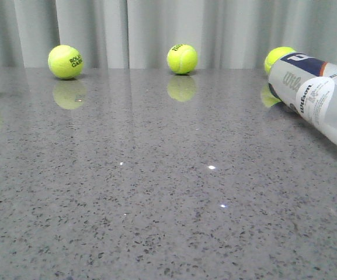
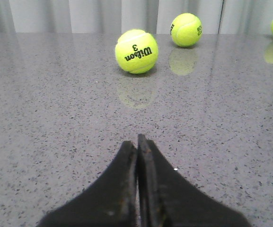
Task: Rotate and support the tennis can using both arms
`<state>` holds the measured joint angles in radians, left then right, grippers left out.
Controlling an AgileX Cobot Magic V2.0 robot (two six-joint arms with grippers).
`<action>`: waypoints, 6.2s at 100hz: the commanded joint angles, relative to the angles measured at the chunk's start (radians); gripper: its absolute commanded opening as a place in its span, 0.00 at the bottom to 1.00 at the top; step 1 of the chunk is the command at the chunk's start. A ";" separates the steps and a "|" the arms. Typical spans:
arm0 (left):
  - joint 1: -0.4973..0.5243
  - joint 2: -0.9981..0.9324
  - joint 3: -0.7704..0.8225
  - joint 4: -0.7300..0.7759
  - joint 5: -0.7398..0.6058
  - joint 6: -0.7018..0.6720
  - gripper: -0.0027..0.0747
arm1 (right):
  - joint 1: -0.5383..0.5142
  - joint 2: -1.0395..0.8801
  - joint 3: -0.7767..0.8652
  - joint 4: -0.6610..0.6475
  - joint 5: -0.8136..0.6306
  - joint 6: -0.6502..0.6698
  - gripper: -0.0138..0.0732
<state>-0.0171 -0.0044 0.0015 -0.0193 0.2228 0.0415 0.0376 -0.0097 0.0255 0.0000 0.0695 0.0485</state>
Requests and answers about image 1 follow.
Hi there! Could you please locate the Wilson tennis ball can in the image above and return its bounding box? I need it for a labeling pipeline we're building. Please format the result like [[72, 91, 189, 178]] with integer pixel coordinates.
[[268, 52, 337, 145]]

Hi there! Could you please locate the tennis ball centre back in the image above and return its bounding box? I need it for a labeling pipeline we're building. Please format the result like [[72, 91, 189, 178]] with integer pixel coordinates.
[[166, 44, 198, 75]]

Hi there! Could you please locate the tennis ball Roland Garros print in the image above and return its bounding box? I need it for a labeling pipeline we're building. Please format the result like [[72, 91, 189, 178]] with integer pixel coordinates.
[[48, 45, 84, 79]]

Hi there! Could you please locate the tennis ball behind can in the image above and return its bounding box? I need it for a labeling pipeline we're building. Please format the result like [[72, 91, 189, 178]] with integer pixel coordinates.
[[264, 46, 295, 75]]

